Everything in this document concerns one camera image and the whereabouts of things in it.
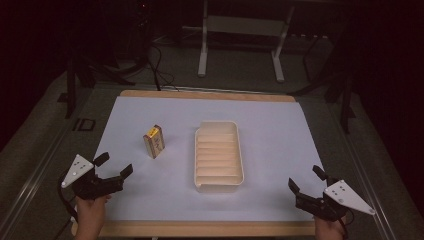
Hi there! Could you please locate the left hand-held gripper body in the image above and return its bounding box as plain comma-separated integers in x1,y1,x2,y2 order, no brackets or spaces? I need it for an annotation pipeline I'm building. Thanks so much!
61,153,126,201

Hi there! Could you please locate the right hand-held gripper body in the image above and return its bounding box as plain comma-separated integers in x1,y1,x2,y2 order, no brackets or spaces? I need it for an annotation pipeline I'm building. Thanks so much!
294,179,376,223

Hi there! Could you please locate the small yellow brown box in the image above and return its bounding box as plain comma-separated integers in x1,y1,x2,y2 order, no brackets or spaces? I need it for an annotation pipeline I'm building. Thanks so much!
143,124,166,160

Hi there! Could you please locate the white ridged tray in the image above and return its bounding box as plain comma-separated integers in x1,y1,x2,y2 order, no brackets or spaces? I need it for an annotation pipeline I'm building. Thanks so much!
193,120,246,194

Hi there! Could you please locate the person's right hand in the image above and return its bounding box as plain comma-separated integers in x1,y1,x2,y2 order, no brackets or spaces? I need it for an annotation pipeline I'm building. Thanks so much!
313,215,348,240

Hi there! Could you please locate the person's left hand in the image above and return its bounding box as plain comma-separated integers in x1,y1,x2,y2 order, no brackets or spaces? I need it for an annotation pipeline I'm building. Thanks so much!
73,194,112,240

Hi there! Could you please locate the white table mat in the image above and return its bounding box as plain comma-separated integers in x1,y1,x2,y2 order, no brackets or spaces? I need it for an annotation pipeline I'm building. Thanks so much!
94,95,328,223

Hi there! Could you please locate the black stand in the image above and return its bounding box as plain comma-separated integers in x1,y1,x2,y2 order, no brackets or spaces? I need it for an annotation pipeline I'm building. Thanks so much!
288,36,357,135
57,49,136,120

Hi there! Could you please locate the wooden table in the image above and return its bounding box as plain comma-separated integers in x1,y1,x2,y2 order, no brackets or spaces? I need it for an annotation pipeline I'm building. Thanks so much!
70,89,335,238

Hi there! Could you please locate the white metal stand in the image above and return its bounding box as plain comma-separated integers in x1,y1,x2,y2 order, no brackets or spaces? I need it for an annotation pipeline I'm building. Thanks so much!
196,0,297,84

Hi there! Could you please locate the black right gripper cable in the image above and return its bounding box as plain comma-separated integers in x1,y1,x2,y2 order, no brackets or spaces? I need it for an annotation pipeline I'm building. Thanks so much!
336,209,356,240

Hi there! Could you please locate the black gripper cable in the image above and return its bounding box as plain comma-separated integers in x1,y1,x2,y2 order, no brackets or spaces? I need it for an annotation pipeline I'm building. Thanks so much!
336,209,356,240
53,179,80,240

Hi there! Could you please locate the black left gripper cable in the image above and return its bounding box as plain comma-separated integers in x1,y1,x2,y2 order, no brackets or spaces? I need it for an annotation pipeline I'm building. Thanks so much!
53,179,80,240

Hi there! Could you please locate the black rectangular floor frame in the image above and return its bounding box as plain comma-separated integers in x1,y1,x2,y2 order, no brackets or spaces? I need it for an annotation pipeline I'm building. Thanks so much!
72,117,97,132

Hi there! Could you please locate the metal floor rail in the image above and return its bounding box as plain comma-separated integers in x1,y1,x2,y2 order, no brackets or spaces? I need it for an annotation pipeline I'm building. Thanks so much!
324,96,399,240
0,87,98,240

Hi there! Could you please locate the black floor cable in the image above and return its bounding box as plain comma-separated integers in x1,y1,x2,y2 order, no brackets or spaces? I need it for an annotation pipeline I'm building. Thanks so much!
145,42,182,92

